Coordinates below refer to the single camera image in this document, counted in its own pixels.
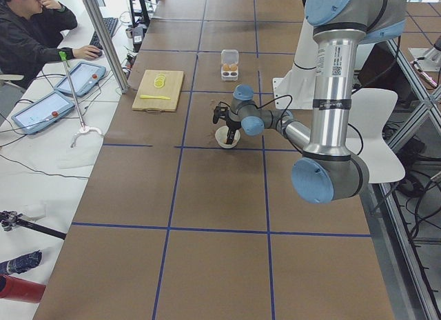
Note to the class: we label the clear plastic egg carton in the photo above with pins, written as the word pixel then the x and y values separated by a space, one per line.
pixel 229 65

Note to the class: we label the black tripod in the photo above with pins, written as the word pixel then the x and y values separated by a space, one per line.
pixel 12 219

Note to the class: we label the bamboo cutting board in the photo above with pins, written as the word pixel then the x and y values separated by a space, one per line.
pixel 172 89

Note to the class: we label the teach pendant near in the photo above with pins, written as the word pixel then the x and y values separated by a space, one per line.
pixel 41 114

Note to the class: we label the teach pendant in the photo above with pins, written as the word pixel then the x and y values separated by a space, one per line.
pixel 41 114
pixel 84 76

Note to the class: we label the seated person in black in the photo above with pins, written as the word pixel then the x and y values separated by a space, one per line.
pixel 31 35

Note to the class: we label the aluminium frame post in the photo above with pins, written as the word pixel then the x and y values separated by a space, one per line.
pixel 94 12

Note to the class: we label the white bowl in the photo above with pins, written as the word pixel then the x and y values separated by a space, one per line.
pixel 220 135

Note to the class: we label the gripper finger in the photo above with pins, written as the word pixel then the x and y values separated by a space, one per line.
pixel 232 134
pixel 227 136

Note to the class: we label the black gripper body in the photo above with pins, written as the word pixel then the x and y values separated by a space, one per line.
pixel 231 123

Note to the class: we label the yellow plastic knife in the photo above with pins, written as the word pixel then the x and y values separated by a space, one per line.
pixel 159 97

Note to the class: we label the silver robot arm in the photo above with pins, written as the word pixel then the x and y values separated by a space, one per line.
pixel 327 170

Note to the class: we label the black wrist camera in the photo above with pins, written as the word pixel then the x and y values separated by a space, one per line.
pixel 220 113

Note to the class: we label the folded dark umbrella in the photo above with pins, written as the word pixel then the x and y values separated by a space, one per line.
pixel 21 264

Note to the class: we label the white chair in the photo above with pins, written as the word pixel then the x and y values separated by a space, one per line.
pixel 370 110

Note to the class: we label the teach pendant far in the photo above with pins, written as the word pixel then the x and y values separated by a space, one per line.
pixel 84 76

